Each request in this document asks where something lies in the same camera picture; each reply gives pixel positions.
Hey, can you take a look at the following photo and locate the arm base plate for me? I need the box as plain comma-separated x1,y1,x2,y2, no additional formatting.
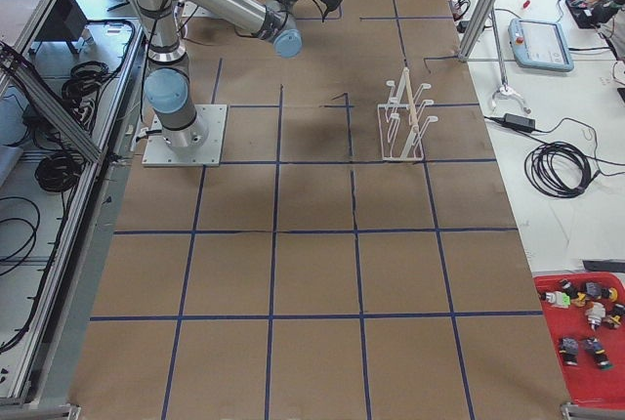
143,105,228,167

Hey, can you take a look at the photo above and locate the white wire cup rack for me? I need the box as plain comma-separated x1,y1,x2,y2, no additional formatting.
376,66,438,162

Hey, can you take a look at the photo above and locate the coiled black cable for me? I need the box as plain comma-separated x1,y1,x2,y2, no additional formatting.
524,141,595,199

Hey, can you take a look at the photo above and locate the red plastic bin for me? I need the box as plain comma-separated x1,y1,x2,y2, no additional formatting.
534,273,624,410

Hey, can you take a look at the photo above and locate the black power adapter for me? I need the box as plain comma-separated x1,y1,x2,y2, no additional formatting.
502,113,536,133

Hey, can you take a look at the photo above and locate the blue teach pendant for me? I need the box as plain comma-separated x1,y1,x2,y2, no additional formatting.
508,18,574,72

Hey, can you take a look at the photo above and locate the aluminium frame post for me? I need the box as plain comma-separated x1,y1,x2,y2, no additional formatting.
458,0,495,62

